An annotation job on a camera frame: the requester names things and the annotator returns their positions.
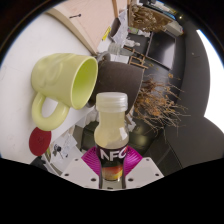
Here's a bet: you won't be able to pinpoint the dark wall screen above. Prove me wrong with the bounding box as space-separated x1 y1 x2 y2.
146 29 177 70

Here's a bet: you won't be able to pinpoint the small grey bottle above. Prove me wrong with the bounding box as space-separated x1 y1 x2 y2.
108 42 134 56

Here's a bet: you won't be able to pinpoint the flat round red coaster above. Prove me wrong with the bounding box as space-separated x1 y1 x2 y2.
28 127 53 157

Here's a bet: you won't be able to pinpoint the crumpled printed papers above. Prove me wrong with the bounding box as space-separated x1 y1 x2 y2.
111 9 129 46

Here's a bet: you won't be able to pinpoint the brown carved wooden sculpture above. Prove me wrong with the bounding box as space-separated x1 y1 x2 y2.
128 3 175 34

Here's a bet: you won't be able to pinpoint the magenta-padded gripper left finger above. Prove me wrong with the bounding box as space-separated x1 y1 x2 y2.
60 146 102 190

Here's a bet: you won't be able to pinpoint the light green mug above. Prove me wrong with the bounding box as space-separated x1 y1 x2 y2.
30 52 100 132

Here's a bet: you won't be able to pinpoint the dried plant in brown pot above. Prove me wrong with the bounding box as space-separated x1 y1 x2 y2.
87 59 192 136

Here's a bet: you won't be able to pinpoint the wooden easel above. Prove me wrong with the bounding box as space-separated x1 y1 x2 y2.
128 46 150 70

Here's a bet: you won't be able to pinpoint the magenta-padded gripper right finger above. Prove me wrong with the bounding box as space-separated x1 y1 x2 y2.
122 146 165 190

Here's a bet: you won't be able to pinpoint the small white figurine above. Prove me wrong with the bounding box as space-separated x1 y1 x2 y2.
124 38 142 48

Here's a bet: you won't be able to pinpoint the stack of papers and books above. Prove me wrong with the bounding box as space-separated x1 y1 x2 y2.
49 133 80 164

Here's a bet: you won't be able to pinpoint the clear drink bottle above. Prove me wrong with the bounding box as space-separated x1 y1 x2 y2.
93 92 130 183

